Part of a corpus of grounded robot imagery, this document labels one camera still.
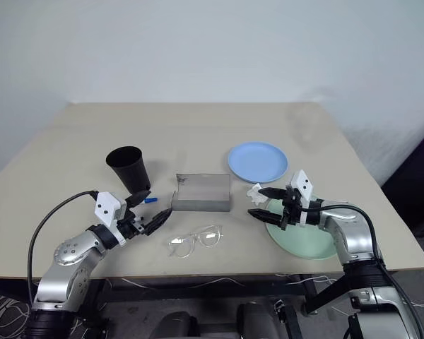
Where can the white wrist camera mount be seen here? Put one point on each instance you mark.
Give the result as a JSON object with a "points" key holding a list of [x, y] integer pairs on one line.
{"points": [[302, 183], [106, 206]]}

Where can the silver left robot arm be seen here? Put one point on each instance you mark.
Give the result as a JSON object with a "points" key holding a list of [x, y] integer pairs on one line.
{"points": [[70, 250]]}

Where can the dark purple panel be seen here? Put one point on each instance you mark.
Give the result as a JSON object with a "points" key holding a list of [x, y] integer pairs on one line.
{"points": [[413, 183]]}

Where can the green plate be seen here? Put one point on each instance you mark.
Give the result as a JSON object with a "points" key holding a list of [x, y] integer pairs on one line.
{"points": [[304, 243]]}

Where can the blue white pen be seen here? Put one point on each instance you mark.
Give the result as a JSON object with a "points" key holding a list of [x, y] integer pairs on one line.
{"points": [[151, 200]]}

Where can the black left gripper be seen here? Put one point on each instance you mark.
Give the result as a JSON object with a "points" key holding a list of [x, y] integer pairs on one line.
{"points": [[130, 226]]}

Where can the blue plate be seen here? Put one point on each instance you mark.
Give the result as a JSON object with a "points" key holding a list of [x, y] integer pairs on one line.
{"points": [[258, 160]]}

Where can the black table frame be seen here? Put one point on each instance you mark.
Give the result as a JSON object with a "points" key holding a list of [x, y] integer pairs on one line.
{"points": [[198, 293]]}

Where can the grey glasses case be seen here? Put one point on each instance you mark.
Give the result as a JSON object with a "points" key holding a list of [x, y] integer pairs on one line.
{"points": [[201, 205]]}

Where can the crumpled white tissue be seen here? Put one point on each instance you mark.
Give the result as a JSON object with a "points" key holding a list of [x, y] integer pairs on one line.
{"points": [[255, 194]]}

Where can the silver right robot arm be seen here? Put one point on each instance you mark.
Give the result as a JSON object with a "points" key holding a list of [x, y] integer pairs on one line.
{"points": [[353, 240]]}

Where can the black plastic cup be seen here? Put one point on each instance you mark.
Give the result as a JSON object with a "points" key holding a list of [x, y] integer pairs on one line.
{"points": [[130, 173]]}

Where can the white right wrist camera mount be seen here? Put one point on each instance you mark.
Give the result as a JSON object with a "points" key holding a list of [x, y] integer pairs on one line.
{"points": [[302, 183]]}

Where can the clear frame glasses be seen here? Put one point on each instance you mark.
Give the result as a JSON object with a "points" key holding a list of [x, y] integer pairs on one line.
{"points": [[208, 239]]}

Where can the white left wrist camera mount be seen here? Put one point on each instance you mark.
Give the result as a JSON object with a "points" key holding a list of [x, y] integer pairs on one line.
{"points": [[106, 206]]}

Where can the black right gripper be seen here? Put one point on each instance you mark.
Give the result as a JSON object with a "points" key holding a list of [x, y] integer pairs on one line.
{"points": [[291, 209]]}

